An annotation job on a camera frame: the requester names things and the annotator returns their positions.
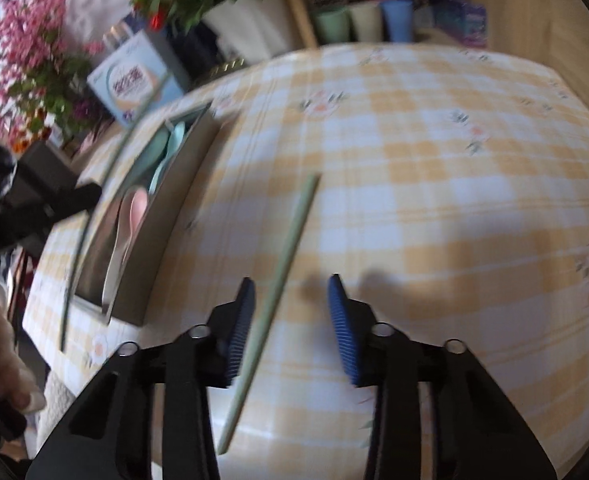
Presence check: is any black chair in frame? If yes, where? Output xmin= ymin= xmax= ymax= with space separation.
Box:
xmin=0 ymin=140 xmax=81 ymax=241

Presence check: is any beige cup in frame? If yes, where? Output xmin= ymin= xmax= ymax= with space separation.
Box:
xmin=349 ymin=2 xmax=385 ymax=42

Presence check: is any pink spoon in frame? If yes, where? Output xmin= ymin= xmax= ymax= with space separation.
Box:
xmin=127 ymin=187 xmax=151 ymax=252

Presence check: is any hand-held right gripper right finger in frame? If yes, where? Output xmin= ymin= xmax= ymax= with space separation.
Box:
xmin=327 ymin=274 xmax=557 ymax=480

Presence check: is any pink artificial blossom plant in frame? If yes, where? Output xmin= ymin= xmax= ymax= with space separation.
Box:
xmin=0 ymin=0 xmax=106 ymax=147

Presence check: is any white spoon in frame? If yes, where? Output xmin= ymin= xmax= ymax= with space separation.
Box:
xmin=102 ymin=187 xmax=141 ymax=312

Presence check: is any green cup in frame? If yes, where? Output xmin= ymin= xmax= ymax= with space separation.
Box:
xmin=314 ymin=7 xmax=353 ymax=45

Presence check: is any blue cup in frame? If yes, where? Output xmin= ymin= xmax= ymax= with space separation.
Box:
xmin=380 ymin=0 xmax=415 ymax=44

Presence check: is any yellow checked floral tablecloth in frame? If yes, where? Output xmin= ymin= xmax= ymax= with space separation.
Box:
xmin=22 ymin=42 xmax=589 ymax=480

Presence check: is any red roses white pot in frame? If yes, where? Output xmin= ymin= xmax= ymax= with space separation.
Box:
xmin=129 ymin=0 xmax=301 ymax=62

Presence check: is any teal spoon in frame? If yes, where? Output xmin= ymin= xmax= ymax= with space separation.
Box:
xmin=124 ymin=127 xmax=173 ymax=187

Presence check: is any white fluffy rug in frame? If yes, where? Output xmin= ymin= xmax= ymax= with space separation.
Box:
xmin=42 ymin=370 xmax=76 ymax=417

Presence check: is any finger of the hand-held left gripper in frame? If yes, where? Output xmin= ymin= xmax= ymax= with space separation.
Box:
xmin=0 ymin=182 xmax=102 ymax=261

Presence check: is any purple box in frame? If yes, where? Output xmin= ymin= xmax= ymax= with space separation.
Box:
xmin=434 ymin=0 xmax=489 ymax=49

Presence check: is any stainless steel utensil tray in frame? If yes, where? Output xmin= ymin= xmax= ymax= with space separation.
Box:
xmin=73 ymin=101 xmax=221 ymax=327

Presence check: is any white and blue carton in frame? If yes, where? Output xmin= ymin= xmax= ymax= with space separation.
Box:
xmin=86 ymin=30 xmax=186 ymax=127

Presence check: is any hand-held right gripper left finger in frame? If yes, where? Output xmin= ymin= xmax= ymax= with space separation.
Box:
xmin=27 ymin=276 xmax=256 ymax=480

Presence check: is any wooden shelf unit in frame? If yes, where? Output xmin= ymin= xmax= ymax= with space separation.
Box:
xmin=273 ymin=0 xmax=589 ymax=88

